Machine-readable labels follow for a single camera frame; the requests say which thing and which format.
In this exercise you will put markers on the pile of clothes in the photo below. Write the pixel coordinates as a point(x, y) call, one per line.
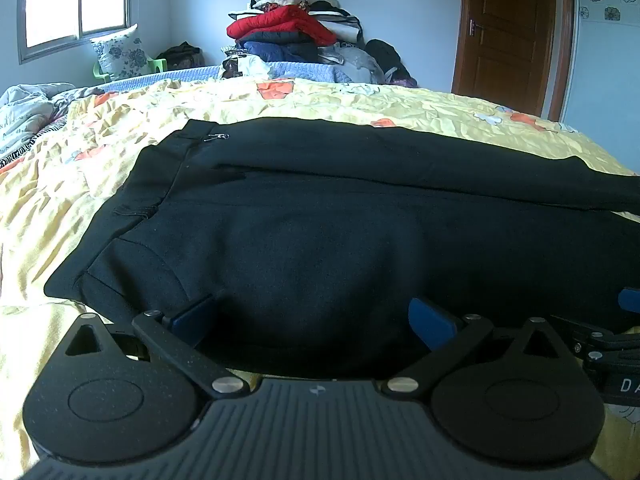
point(300, 52)

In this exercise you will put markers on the wooden door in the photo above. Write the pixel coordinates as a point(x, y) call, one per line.
point(505, 35)

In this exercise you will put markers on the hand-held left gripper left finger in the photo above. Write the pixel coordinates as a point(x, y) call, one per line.
point(194, 317)

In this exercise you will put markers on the white crumpled quilt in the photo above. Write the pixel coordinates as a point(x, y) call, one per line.
point(25, 105)

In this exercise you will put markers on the floral pillow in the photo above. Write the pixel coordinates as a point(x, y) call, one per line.
point(122, 52)

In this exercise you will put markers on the dark bag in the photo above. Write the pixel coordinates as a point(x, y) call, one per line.
point(182, 55)

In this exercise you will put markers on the green plastic chair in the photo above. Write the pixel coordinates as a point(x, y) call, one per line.
point(160, 64)

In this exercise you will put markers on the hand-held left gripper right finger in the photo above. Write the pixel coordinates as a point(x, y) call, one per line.
point(430, 321)

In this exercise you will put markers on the yellow floral bedsheet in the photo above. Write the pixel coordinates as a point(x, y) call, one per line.
point(75, 200)

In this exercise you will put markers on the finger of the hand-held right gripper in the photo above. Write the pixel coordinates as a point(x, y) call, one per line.
point(631, 301)
point(580, 331)

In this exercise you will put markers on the blue bed cover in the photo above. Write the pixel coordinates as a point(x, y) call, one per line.
point(200, 72)

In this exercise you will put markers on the red puffer jacket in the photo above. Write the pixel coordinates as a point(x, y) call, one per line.
point(280, 22)

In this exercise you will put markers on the zebra striped blanket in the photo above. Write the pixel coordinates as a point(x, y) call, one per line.
point(20, 152)

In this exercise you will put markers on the window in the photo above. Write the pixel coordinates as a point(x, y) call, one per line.
point(55, 0)

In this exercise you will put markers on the black pants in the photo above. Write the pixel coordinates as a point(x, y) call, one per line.
point(320, 240)

